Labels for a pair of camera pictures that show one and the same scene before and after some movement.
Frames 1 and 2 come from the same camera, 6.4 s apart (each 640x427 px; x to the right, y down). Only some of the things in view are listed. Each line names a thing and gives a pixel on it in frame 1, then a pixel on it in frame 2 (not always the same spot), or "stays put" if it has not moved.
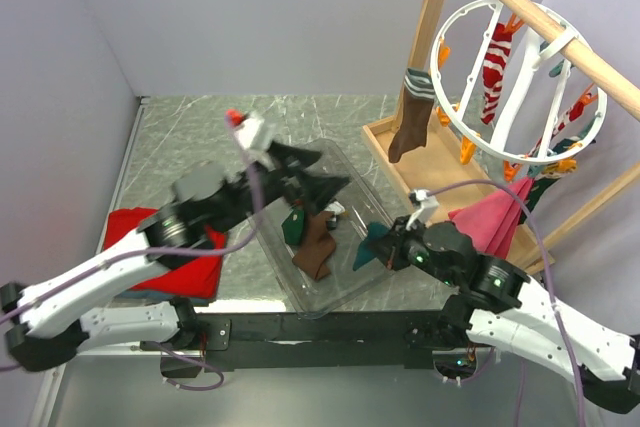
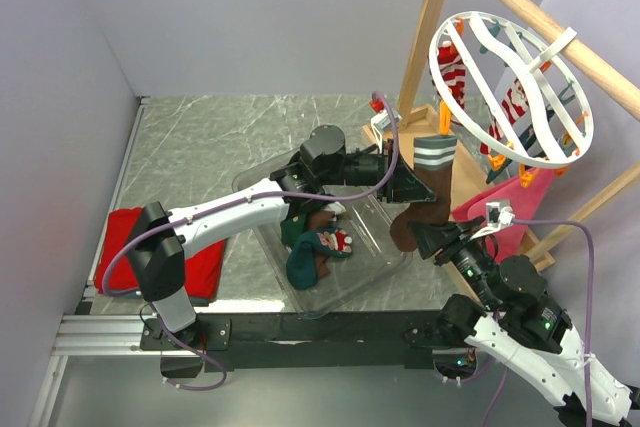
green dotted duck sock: x=294 y=226 stays put
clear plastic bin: x=341 y=284 stays put
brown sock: x=419 y=98 to x=433 y=163
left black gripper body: x=280 y=184 to x=374 y=168
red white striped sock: x=493 y=70 to x=453 y=70
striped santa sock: x=573 y=112 to x=513 y=96
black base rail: x=351 y=339 stays put
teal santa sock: x=366 y=253 to x=301 y=264
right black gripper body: x=401 y=239 to x=449 y=237
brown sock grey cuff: x=319 y=245 stays put
